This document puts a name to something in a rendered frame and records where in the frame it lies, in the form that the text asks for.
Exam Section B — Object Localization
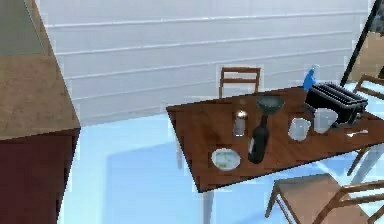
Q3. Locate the brown wooden dining table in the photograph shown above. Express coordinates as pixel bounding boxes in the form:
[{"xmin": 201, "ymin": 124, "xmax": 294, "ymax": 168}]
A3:
[{"xmin": 165, "ymin": 85, "xmax": 384, "ymax": 224}]

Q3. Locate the silver salt shaker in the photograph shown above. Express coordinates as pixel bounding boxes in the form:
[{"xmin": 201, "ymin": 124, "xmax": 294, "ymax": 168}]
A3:
[{"xmin": 232, "ymin": 110, "xmax": 249, "ymax": 138}]

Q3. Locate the brown wooden chair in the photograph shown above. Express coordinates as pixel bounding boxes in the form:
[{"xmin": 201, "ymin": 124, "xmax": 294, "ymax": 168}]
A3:
[
  {"xmin": 265, "ymin": 173, "xmax": 384, "ymax": 224},
  {"xmin": 346, "ymin": 73, "xmax": 384, "ymax": 177},
  {"xmin": 218, "ymin": 66, "xmax": 262, "ymax": 99}
]

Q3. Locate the white plate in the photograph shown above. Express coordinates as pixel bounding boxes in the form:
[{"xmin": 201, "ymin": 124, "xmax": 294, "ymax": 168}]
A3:
[{"xmin": 211, "ymin": 147, "xmax": 242, "ymax": 172}]

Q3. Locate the dark wine bottle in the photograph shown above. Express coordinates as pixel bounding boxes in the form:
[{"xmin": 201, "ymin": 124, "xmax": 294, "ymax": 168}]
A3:
[{"xmin": 247, "ymin": 113, "xmax": 271, "ymax": 165}]

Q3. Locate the dark green bowl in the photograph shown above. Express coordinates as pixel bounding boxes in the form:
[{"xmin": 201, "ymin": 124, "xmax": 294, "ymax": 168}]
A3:
[{"xmin": 255, "ymin": 95, "xmax": 285, "ymax": 116}]

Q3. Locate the white mug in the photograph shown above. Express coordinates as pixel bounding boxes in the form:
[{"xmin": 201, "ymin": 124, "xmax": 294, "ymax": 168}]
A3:
[{"xmin": 287, "ymin": 117, "xmax": 312, "ymax": 142}]

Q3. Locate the blue spray bottle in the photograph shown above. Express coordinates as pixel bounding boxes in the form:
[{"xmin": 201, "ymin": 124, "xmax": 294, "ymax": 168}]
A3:
[{"xmin": 302, "ymin": 64, "xmax": 319, "ymax": 93}]

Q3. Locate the white cup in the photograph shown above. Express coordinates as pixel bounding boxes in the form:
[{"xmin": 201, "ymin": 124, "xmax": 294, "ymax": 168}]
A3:
[{"xmin": 313, "ymin": 107, "xmax": 339, "ymax": 135}]

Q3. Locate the black toaster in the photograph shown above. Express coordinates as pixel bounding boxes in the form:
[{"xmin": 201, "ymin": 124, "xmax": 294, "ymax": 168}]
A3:
[{"xmin": 304, "ymin": 81, "xmax": 369, "ymax": 128}]

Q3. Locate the dark red wooden cabinet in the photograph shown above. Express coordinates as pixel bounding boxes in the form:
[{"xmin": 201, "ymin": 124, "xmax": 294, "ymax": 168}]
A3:
[{"xmin": 0, "ymin": 0, "xmax": 82, "ymax": 224}]

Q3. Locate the silver spoon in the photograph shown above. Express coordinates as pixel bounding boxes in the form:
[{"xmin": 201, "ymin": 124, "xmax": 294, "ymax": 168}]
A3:
[{"xmin": 345, "ymin": 129, "xmax": 370, "ymax": 138}]

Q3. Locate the black window frame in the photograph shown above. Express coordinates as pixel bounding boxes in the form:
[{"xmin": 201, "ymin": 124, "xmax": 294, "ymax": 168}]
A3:
[{"xmin": 339, "ymin": 0, "xmax": 384, "ymax": 87}]

